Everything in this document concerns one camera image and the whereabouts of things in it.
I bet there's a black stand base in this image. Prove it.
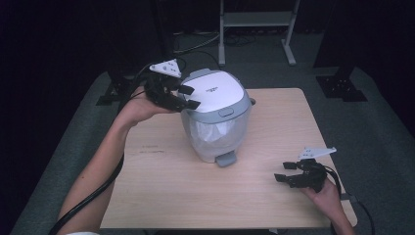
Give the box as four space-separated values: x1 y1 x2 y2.
95 69 142 107
314 65 369 103

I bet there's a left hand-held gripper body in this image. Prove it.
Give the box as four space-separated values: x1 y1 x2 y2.
143 58 189 114

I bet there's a white metal stand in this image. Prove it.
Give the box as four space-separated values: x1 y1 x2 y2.
217 0 302 69

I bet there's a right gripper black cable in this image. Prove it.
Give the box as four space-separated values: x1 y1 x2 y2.
323 164 376 235

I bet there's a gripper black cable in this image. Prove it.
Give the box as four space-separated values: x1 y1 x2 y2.
323 164 376 235
48 62 155 235

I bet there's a white floor cable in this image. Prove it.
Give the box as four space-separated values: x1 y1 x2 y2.
172 30 223 55

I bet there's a white and grey pedal bin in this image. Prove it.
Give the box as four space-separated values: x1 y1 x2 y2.
178 68 256 168

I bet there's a person's left hand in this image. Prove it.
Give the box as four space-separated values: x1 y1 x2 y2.
118 86 173 128

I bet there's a person's right hand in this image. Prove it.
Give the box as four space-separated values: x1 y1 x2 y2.
300 178 345 218

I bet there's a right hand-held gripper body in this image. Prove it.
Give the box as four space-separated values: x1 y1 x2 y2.
286 146 338 194

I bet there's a white bin liner bag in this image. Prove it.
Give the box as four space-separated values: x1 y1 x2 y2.
195 119 237 145

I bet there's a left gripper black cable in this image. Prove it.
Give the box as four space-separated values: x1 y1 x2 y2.
48 62 155 235

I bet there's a black floor cable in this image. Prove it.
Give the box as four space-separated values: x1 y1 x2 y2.
169 48 220 76

